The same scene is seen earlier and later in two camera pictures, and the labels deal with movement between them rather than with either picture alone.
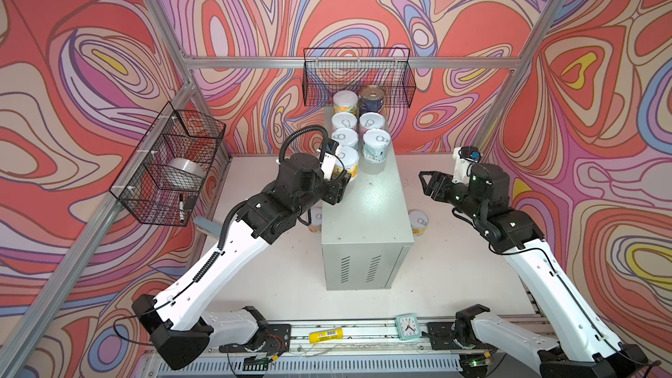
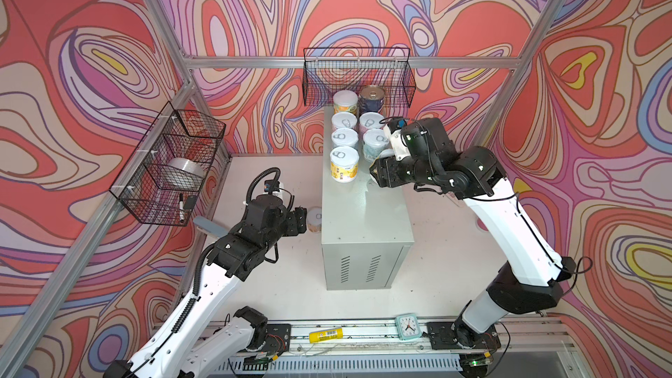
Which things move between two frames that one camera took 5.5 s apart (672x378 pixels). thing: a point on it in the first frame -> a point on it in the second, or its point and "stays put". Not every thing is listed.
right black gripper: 444,179 -> 386,169
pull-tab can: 372,121 stays put
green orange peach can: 345,101 stays put
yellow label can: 418,222 -> 387,153
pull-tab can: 346,136 stays put
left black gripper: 337,190 -> 295,227
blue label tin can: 371,98 stays put
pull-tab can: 375,143 stays put
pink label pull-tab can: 344,120 stays put
